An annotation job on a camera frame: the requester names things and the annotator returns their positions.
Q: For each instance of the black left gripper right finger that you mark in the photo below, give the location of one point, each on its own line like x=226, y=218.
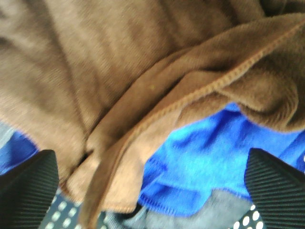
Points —
x=277, y=189

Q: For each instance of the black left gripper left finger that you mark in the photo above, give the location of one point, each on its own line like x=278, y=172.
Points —
x=27, y=191

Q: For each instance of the brown towel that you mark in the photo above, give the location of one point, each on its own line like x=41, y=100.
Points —
x=104, y=82

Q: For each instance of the grey towel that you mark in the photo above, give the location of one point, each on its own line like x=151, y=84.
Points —
x=221, y=211

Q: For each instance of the blue towel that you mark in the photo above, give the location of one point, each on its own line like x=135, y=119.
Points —
x=169, y=163

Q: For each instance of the grey perforated laundry basket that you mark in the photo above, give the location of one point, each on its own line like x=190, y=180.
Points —
x=63, y=214

